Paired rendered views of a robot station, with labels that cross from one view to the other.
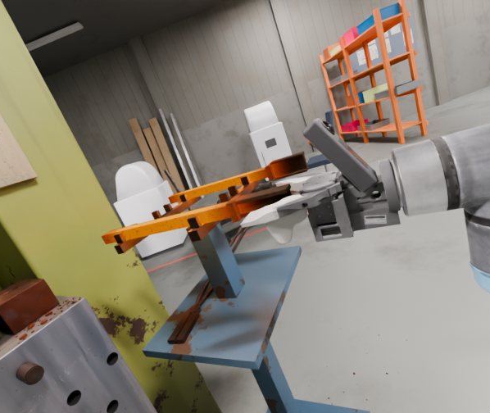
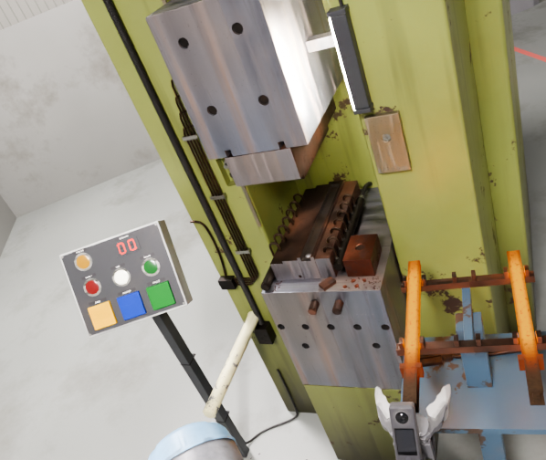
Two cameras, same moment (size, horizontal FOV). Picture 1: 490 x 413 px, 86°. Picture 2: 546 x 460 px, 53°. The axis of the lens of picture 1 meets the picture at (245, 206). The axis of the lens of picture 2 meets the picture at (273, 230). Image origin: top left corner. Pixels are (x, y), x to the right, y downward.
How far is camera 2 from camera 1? 1.17 m
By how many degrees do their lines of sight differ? 79
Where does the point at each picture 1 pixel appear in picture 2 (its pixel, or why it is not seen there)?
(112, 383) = (380, 337)
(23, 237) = (389, 205)
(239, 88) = not seen: outside the picture
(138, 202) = not seen: outside the picture
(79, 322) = (372, 299)
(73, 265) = (416, 236)
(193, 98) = not seen: outside the picture
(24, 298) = (357, 264)
